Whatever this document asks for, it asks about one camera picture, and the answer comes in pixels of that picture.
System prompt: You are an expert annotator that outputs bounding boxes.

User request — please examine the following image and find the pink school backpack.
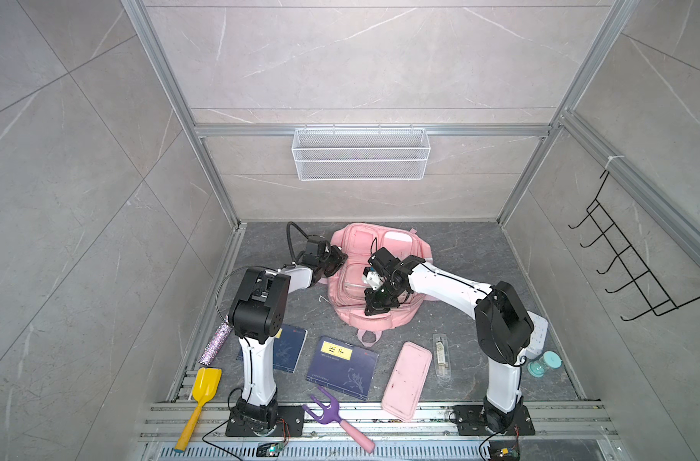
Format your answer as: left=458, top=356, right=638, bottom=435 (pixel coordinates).
left=327, top=223, right=432, bottom=348

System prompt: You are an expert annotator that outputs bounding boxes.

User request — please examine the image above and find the small navy blue book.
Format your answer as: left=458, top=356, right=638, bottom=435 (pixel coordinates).
left=238, top=324, right=307, bottom=376

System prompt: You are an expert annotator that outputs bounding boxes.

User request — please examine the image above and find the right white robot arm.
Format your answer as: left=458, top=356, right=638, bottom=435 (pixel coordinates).
left=363, top=248, right=534, bottom=417

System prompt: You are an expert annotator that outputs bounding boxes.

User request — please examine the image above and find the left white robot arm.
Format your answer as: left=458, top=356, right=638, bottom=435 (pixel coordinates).
left=227, top=235, right=347, bottom=408

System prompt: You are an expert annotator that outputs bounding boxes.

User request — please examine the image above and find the pink pencil case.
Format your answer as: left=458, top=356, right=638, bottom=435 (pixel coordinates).
left=381, top=341, right=432, bottom=423

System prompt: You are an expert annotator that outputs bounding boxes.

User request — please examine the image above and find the large navy blue book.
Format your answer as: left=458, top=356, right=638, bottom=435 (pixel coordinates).
left=306, top=335, right=379, bottom=401

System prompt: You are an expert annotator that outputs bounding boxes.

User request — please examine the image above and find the clear plastic pen box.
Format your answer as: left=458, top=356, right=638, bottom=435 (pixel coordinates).
left=432, top=333, right=452, bottom=381

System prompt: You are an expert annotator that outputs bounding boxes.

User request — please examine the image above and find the purple toy garden fork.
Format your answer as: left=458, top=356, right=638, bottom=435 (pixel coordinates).
left=302, top=386, right=376, bottom=453

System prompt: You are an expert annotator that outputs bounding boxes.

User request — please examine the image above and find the purple glitter microphone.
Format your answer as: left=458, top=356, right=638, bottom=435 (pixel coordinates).
left=198, top=322, right=232, bottom=367

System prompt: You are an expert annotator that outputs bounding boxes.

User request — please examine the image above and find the white power strip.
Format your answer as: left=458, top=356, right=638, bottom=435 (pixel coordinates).
left=525, top=311, right=549, bottom=361

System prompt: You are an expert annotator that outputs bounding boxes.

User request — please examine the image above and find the small green circuit board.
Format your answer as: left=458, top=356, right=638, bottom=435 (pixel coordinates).
left=256, top=442, right=286, bottom=458

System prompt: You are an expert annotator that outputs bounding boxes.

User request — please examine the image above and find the yellow toy shovel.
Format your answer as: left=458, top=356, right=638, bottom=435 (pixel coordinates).
left=174, top=368, right=222, bottom=453

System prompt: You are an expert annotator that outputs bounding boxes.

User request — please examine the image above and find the small yellow circuit board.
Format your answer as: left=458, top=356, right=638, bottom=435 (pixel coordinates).
left=489, top=447, right=520, bottom=461

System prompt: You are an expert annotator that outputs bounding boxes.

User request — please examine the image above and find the white wire mesh basket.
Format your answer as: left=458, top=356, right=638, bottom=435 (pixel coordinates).
left=291, top=128, right=432, bottom=182

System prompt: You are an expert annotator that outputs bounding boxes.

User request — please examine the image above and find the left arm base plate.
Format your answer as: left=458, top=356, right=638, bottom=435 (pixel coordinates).
left=225, top=398, right=305, bottom=437

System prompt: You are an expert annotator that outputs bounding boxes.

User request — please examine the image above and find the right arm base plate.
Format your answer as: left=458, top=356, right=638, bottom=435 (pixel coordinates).
left=448, top=403, right=536, bottom=436

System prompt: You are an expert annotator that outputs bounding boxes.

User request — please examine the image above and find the black wire hook rack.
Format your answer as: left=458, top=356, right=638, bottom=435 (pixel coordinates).
left=568, top=170, right=700, bottom=323

